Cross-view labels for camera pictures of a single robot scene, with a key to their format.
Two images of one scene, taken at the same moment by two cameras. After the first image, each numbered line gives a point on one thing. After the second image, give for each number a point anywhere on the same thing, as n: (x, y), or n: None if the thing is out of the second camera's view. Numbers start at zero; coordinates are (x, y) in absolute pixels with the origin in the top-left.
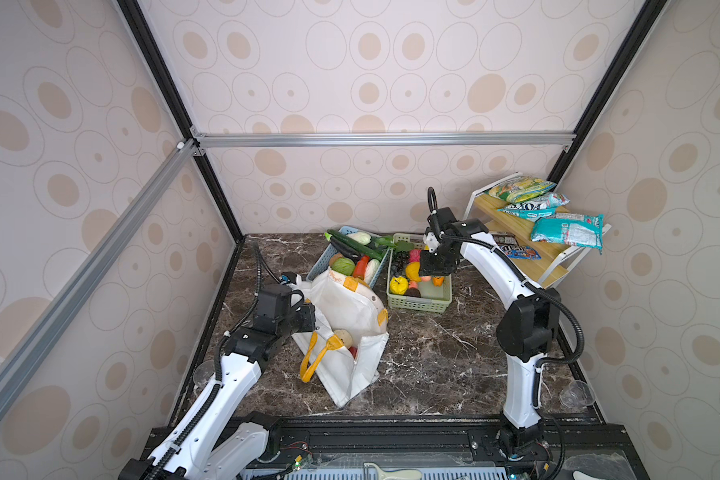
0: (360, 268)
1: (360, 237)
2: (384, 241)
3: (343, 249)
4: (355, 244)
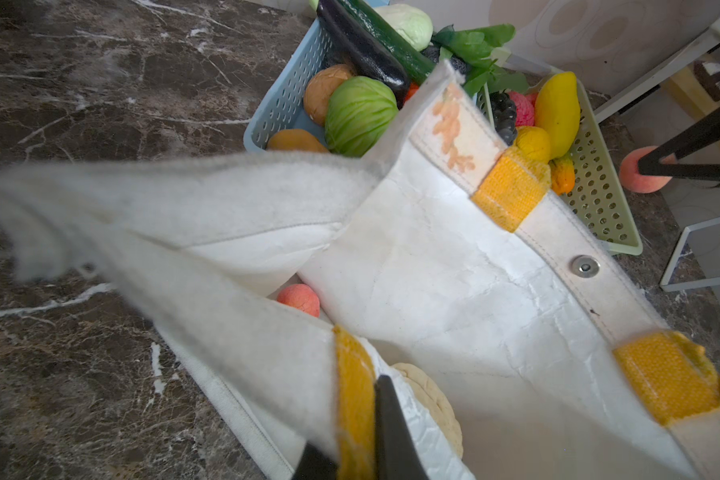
0: (413, 87)
1: (411, 22)
2: (471, 47)
3: (361, 50)
4: (419, 64)
